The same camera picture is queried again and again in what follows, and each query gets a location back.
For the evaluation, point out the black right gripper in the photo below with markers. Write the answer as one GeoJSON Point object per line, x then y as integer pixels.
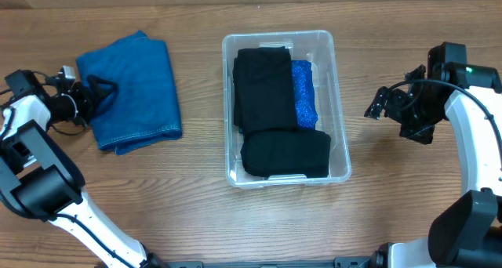
{"type": "Point", "coordinates": [392, 104]}

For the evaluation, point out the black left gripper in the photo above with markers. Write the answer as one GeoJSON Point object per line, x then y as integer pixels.
{"type": "Point", "coordinates": [81, 92]}

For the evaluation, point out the blue denim cloth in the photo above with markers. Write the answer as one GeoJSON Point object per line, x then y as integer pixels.
{"type": "Point", "coordinates": [144, 109]}

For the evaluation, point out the blue sequin garment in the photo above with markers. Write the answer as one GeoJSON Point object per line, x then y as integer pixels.
{"type": "Point", "coordinates": [304, 94]}

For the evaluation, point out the black cloth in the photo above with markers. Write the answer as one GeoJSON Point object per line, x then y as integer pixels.
{"type": "Point", "coordinates": [280, 152]}
{"type": "Point", "coordinates": [263, 87]}

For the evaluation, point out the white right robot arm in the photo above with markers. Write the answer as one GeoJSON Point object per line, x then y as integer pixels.
{"type": "Point", "coordinates": [469, 98]}

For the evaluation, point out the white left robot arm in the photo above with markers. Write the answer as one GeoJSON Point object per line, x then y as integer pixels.
{"type": "Point", "coordinates": [39, 181]}

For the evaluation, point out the clear plastic container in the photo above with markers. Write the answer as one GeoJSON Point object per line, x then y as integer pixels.
{"type": "Point", "coordinates": [316, 47]}

